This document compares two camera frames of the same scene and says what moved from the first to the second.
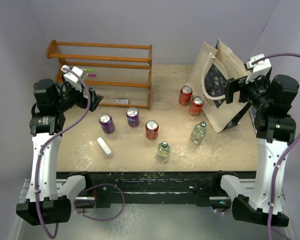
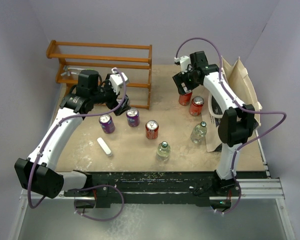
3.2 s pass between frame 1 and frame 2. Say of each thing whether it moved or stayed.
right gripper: moved
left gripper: moved
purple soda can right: stayed
